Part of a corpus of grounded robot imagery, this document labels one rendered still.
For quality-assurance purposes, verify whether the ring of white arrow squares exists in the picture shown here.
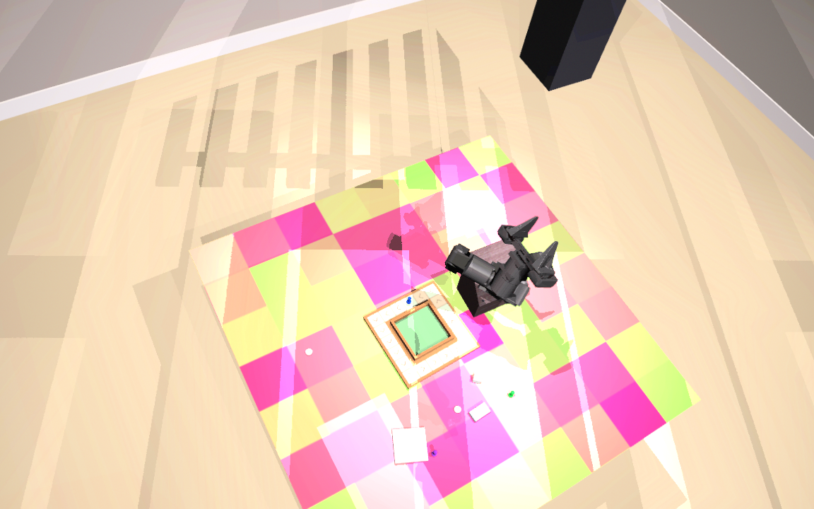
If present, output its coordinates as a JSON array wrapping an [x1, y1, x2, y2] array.
[[367, 283, 477, 384]]

